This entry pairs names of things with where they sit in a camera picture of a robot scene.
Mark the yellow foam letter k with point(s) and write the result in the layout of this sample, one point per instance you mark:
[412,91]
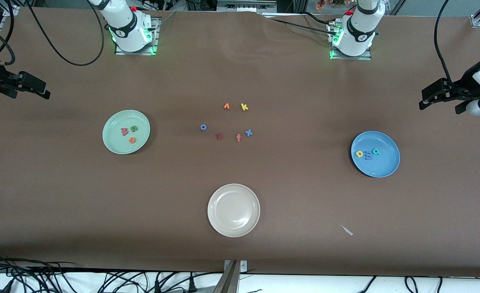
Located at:
[244,107]

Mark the orange decorative item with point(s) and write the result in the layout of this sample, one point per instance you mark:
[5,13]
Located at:
[320,5]

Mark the beige plate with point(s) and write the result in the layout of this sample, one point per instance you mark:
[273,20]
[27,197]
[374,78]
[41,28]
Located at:
[233,210]

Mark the teal foam letter q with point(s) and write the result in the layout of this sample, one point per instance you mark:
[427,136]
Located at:
[378,152]

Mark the silver metal bracket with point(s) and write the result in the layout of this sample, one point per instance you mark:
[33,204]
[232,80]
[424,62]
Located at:
[243,266]

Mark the blue foam letter m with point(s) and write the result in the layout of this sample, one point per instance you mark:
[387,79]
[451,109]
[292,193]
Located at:
[369,155]

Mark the grey metal box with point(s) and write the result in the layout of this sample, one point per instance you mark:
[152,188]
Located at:
[246,5]

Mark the small white paper scrap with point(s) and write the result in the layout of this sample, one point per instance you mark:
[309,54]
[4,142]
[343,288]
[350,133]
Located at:
[347,231]

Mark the green plate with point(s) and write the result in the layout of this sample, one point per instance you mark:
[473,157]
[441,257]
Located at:
[117,142]

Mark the blue plate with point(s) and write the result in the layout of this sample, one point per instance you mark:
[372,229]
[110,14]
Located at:
[382,167]

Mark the grey metal post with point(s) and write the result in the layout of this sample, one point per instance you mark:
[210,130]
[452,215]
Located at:
[227,280]

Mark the brown table cover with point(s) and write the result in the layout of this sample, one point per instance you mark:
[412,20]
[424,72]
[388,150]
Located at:
[60,195]

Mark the green foam letter u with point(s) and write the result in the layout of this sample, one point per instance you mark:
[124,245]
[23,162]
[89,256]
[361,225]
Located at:
[132,129]

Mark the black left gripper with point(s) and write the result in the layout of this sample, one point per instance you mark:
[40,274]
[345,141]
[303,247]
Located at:
[462,88]

